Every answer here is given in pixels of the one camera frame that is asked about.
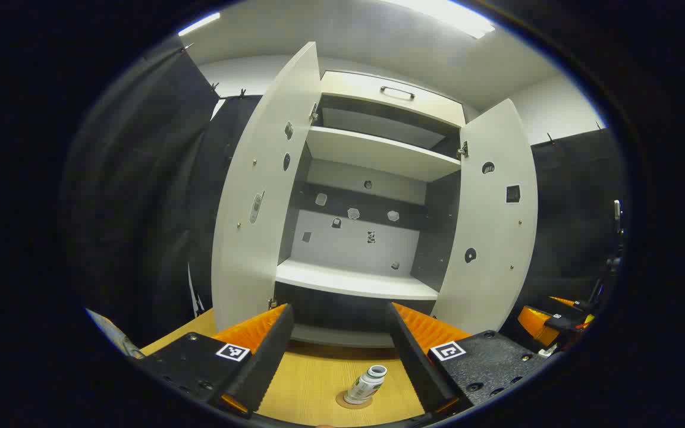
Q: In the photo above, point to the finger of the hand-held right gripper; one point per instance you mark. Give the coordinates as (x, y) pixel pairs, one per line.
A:
(562, 301)
(536, 324)

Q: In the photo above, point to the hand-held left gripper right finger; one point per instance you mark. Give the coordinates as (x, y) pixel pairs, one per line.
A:
(414, 362)

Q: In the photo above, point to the white cabinet drawer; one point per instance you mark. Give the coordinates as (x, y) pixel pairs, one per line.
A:
(354, 89)

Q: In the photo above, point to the narrow ceiling light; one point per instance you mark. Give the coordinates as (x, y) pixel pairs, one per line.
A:
(198, 24)

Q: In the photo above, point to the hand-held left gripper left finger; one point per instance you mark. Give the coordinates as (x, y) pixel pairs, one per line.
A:
(265, 362)

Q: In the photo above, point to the white cabinet door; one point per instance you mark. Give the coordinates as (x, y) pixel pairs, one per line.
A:
(259, 267)
(491, 285)

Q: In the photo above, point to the black tripod stand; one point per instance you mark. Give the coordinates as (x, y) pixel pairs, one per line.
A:
(616, 211)

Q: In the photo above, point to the brown round coaster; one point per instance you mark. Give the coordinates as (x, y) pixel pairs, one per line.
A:
(340, 401)

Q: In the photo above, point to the white bottle green label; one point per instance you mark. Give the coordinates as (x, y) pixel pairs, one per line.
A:
(366, 385)

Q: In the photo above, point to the black backdrop cloth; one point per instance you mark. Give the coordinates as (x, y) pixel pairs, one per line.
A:
(140, 208)

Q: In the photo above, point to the white cabinet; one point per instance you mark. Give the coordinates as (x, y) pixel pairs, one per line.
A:
(378, 154)

